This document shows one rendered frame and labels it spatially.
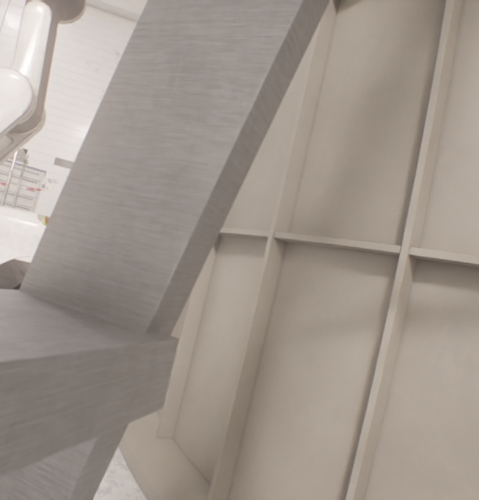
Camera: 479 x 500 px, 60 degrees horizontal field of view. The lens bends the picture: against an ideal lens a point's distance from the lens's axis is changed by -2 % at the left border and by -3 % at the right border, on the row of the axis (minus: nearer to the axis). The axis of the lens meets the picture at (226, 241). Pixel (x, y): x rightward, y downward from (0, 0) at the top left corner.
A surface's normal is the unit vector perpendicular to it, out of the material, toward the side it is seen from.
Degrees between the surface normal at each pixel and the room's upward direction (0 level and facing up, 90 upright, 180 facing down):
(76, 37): 90
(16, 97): 90
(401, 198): 90
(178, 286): 105
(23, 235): 90
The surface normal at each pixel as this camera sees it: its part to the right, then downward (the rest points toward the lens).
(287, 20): -0.36, -0.09
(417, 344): -0.67, -0.21
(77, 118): 0.26, 0.00
